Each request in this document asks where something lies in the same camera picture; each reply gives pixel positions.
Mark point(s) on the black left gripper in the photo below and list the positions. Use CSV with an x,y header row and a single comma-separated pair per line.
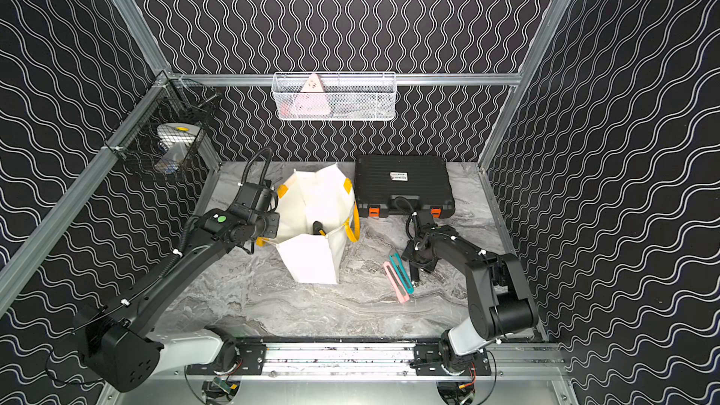
x,y
270,225

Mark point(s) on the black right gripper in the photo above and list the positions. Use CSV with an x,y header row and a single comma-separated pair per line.
x,y
407,253

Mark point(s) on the white tote bag yellow handles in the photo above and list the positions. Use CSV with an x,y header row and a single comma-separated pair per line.
x,y
318,219

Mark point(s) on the large black yellow utility knife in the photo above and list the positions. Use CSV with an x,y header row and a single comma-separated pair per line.
x,y
318,229

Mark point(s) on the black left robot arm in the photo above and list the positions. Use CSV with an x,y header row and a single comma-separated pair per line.
x,y
114,341

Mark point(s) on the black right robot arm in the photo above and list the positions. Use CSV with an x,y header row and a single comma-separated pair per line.
x,y
499,300

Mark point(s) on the teal utility knife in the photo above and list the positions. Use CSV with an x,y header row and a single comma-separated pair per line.
x,y
402,274

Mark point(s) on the pink utility knife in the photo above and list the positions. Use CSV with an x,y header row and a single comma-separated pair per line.
x,y
393,277

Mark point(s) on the black plastic tool case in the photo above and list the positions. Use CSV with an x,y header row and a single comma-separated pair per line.
x,y
387,185

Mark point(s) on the pink triangle card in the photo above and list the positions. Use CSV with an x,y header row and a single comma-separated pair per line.
x,y
311,101

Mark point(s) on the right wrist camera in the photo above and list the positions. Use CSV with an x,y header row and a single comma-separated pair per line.
x,y
423,221

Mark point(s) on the black wire mesh basket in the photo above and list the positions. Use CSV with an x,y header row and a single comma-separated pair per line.
x,y
173,136

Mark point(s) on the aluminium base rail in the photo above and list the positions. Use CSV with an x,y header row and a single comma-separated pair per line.
x,y
389,361

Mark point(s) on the clear wall basket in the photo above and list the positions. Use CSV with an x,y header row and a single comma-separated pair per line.
x,y
352,96

